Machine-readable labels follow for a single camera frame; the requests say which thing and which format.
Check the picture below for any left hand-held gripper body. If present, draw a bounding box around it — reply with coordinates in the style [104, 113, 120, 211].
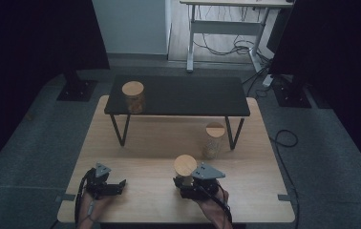
[85, 162, 113, 201]

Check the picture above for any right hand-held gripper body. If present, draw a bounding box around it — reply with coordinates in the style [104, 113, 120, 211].
[180, 162, 226, 201]

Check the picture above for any tall jar with wooden lid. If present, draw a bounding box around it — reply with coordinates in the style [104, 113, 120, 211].
[173, 154, 199, 188]

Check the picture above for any black shelf with metal legs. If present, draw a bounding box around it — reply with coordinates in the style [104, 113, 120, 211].
[104, 74, 251, 151]

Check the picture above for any short jar with wooden lid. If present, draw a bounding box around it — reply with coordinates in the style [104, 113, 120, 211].
[121, 80, 146, 115]

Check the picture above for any person's right hand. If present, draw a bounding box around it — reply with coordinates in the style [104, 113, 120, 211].
[197, 185, 231, 220]

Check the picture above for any person's left hand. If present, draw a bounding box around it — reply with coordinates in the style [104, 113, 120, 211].
[80, 192, 117, 221]

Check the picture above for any clear jar with wooden lid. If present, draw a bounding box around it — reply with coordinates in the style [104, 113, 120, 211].
[202, 122, 226, 160]

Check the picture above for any black stand base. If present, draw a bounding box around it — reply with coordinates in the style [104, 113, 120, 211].
[272, 74, 312, 109]
[56, 70, 98, 103]

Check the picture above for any white power strip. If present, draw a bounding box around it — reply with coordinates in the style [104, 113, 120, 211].
[262, 74, 275, 89]

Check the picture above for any dark curtain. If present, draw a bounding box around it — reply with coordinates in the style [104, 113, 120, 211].
[0, 0, 111, 180]
[265, 0, 361, 177]

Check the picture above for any white cabinet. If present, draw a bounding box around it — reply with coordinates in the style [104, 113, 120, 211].
[92, 0, 172, 55]

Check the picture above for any white desk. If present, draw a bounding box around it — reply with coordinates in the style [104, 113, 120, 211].
[179, 0, 294, 73]

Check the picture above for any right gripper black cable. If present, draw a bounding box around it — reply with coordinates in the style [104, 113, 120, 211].
[197, 184, 234, 223]

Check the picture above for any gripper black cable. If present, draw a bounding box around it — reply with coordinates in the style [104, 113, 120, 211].
[197, 184, 234, 223]
[74, 167, 96, 224]

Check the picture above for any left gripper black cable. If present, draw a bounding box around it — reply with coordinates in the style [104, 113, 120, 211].
[74, 167, 96, 224]

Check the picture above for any black floor cable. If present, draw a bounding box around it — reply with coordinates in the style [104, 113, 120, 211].
[268, 129, 301, 229]

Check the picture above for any tangle of black cables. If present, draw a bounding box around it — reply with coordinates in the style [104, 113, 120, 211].
[192, 6, 272, 65]

